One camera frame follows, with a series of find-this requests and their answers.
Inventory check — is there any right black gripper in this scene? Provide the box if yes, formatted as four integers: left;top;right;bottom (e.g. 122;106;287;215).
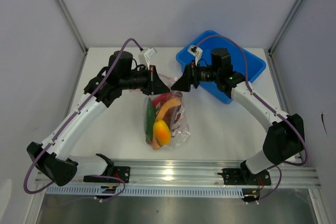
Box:
171;60;219;92

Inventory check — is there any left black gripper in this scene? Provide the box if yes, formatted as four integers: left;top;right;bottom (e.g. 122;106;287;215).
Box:
120;65;170;96

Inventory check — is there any red toy lobster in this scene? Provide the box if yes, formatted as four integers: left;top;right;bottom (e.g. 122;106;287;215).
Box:
152;91;183;128

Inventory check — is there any clear zip top bag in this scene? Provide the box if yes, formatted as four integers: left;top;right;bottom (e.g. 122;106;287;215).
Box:
143;90;191;151

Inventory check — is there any yellow orange toy fruit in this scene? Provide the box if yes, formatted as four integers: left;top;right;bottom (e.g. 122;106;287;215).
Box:
153;120;172;146

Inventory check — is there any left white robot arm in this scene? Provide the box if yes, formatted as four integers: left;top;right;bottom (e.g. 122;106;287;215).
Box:
27;51;170;186

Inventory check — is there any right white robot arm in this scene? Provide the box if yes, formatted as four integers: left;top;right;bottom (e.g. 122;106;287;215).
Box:
172;46;305;184

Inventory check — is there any blue plastic bin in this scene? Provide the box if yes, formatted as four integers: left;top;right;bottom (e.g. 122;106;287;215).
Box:
176;30;266;104

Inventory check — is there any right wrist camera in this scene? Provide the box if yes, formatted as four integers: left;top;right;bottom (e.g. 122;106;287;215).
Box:
187;45;203;65

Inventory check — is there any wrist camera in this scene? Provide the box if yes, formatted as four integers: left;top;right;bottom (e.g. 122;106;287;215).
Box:
187;45;203;65
138;48;157;68

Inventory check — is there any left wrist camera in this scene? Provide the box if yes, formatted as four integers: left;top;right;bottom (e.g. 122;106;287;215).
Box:
138;48;157;68

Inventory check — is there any aluminium rail frame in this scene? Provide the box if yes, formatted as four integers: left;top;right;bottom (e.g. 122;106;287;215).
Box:
35;159;321;188

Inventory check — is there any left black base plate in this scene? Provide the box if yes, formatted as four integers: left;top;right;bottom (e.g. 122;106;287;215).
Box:
83;166;131;184

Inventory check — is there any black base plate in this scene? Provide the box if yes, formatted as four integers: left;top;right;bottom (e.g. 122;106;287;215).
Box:
83;166;131;184
217;168;271;186

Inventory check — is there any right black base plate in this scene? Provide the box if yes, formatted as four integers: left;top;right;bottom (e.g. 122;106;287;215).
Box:
217;168;271;186

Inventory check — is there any slotted cable duct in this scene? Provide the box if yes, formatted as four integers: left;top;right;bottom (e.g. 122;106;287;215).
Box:
46;185;244;198

